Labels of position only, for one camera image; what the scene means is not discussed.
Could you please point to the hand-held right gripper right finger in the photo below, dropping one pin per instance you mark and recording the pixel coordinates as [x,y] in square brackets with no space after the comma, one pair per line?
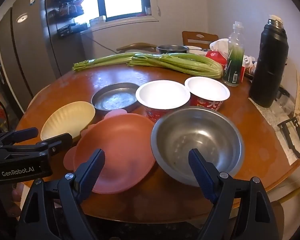
[202,175]

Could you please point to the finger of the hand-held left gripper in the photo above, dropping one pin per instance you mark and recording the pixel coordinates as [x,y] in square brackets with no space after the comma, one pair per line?
[62,138]
[27,132]

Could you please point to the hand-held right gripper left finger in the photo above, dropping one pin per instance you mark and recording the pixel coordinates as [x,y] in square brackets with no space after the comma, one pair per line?
[90,177]

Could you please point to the yellow plastic bowl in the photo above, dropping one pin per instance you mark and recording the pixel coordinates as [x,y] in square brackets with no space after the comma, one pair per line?
[65,117]

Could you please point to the large steel bowl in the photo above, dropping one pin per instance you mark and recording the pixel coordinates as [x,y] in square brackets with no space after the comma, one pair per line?
[190,135]

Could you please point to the pink plastic plate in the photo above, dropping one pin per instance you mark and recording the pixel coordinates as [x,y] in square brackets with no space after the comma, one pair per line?
[120,145]

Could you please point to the shallow steel plate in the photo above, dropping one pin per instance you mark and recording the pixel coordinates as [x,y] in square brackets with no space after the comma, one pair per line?
[112,100]

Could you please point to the red paper noodle bowl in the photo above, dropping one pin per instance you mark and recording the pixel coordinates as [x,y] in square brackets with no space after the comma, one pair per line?
[205,90]
[162,93]

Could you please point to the person's left hand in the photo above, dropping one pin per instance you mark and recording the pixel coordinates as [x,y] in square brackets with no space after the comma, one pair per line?
[15,196]

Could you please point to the glass door cabinet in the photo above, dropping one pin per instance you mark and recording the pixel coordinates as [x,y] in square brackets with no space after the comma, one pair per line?
[13,120]

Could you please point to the grey refrigerator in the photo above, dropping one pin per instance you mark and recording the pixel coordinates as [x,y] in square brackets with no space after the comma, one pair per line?
[22,55]

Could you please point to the slim celery bunch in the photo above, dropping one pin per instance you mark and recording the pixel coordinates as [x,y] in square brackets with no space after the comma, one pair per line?
[102,61]

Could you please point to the white patterned table mat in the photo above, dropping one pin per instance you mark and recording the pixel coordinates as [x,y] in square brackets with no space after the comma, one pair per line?
[272,120]

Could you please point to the black metal stand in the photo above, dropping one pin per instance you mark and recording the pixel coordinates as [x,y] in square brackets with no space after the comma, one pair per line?
[291,140]

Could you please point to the red white carton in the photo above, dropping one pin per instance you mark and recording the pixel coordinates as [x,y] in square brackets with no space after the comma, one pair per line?
[242,75]

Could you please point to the clear glass jug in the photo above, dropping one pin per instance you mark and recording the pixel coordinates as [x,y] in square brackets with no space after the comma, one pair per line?
[283,100]

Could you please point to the thick celery bunch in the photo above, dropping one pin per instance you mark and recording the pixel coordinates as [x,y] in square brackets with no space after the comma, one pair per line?
[180,63]

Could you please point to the small white bottle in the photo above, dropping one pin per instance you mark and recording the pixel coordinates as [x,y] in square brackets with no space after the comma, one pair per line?
[247,60]
[252,70]

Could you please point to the clear plastic bottle green label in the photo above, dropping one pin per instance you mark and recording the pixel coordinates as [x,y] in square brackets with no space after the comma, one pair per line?
[233,62]

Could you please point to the wooden chair curved back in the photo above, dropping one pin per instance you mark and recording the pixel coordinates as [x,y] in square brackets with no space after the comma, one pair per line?
[137,45]

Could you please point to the red tissue pack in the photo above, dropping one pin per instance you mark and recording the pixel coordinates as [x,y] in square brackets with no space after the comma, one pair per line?
[216,56]

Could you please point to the white bowl with food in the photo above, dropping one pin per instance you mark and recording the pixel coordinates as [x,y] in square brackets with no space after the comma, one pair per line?
[200,53]

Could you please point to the white box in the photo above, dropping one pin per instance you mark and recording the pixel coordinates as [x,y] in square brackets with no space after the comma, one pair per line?
[98,19]

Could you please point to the white ceramic bowl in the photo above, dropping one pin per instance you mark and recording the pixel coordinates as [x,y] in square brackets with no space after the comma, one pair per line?
[193,47]

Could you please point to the steel pot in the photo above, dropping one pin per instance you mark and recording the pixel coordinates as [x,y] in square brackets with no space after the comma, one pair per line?
[171,48]

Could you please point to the black thermos flask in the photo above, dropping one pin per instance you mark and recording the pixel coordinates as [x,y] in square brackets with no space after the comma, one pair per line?
[270,62]

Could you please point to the wooden chair cutout back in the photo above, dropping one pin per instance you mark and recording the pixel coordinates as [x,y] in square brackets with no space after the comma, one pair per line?
[190,38]

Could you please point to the small jar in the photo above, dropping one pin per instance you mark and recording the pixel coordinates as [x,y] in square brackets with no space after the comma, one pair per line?
[148,10]

